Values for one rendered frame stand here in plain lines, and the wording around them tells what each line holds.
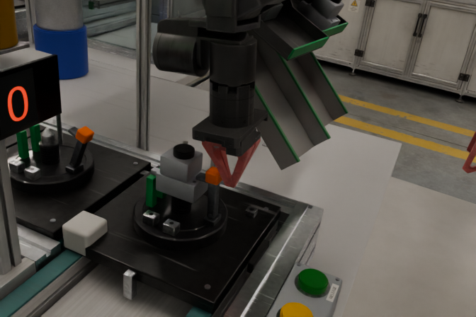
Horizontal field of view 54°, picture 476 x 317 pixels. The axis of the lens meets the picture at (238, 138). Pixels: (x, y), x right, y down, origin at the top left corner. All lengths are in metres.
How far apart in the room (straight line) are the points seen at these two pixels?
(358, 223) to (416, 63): 3.72
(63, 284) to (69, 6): 0.98
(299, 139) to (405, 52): 3.75
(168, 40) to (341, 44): 4.20
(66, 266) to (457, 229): 0.75
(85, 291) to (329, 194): 0.57
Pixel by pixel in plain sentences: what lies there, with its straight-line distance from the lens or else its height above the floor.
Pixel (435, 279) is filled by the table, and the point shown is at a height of 0.86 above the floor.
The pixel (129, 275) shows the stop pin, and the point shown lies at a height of 0.97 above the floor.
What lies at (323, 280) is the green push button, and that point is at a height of 0.97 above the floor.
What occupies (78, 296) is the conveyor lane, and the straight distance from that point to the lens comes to 0.70.
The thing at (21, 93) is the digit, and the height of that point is 1.21.
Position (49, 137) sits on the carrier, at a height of 1.04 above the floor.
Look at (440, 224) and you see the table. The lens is 1.07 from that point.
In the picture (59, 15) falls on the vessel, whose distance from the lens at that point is 1.52.
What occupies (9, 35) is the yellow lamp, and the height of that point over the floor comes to 1.27.
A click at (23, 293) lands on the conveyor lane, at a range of 0.68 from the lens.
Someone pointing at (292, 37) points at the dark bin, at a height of 1.21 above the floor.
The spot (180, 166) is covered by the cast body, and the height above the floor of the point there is 1.08.
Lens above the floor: 1.41
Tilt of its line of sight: 27 degrees down
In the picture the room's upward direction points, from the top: 6 degrees clockwise
